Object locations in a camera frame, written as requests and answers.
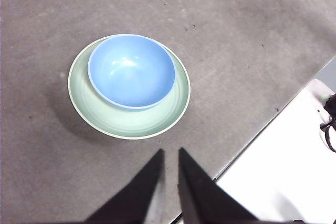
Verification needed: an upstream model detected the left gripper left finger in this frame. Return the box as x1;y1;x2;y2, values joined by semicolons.
83;148;165;224

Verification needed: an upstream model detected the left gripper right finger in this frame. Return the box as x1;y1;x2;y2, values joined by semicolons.
177;147;259;224

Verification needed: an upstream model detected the green round plate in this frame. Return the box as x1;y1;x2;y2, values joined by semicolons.
67;34;191;140

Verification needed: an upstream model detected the blue ribbed bowl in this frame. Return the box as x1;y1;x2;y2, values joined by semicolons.
87;34;176;111

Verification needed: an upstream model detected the black cable bundle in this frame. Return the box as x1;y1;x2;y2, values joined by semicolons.
319;93;336;153

